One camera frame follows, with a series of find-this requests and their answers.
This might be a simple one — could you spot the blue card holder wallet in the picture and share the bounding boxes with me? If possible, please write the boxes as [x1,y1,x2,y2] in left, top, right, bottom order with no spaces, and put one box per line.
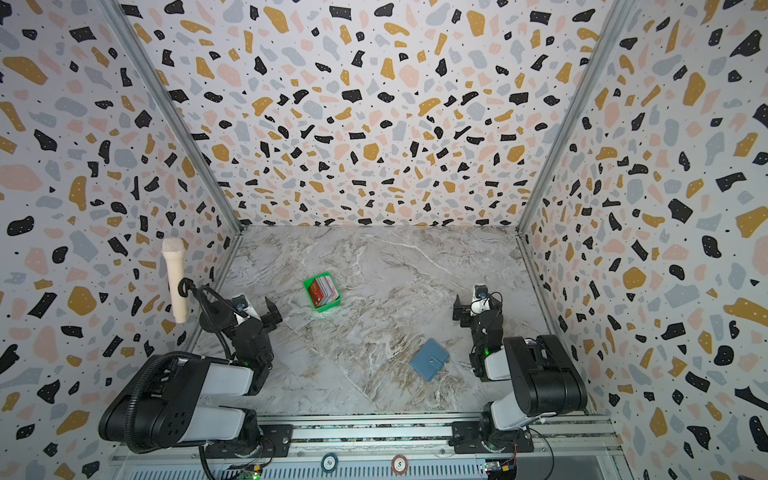
[409,339,450,382]

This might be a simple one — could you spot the green plastic card tray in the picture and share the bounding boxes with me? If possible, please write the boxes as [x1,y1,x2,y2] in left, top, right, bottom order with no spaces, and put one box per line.
[303,272,342,312]

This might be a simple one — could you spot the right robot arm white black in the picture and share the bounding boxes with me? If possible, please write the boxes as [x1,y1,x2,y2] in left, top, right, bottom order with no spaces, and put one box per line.
[448,285,588,454]

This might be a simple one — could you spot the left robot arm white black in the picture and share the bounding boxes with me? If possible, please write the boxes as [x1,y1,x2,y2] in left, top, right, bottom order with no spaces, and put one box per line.
[98,278,283,457]

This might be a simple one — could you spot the stack of cards in tray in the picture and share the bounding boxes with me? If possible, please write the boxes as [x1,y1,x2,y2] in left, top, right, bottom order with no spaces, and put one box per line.
[308,275,338,308]

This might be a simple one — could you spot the beige microphone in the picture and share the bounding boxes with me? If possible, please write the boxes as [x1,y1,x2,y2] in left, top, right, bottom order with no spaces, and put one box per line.
[161,237,188,324]

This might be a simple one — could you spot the green round sticker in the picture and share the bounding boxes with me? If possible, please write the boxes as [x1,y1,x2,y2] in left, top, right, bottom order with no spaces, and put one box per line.
[321,453,338,474]

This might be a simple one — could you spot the red round sticker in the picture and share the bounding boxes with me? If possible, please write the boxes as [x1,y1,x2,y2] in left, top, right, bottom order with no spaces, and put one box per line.
[391,454,409,476]

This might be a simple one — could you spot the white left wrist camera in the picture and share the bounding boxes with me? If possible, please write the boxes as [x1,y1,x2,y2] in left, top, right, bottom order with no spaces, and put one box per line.
[232,294,259,324]

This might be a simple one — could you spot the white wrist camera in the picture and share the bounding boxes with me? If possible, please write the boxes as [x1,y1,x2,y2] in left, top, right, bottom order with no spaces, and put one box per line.
[470,284,490,316]
[232,294,259,324]

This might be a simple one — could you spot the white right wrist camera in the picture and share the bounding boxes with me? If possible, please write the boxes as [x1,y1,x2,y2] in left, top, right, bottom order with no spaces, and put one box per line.
[470,284,490,316]

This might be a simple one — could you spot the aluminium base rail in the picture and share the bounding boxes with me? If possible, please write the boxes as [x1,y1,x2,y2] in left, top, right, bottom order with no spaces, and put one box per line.
[103,413,633,479]

